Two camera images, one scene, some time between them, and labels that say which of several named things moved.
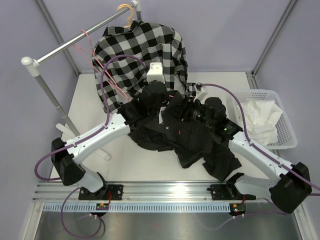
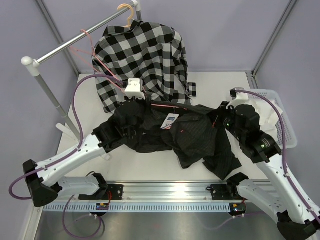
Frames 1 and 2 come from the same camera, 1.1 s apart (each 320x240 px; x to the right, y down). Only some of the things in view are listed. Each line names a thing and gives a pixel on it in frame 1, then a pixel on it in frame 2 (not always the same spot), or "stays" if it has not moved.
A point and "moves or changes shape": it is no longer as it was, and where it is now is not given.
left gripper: (164, 100) → (146, 104)
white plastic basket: (286, 138) stays
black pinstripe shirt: (172, 130) moves or changes shape
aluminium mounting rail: (62, 192) stays
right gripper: (188, 107) → (220, 112)
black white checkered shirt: (121, 59) stays
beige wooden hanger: (128, 25) stays
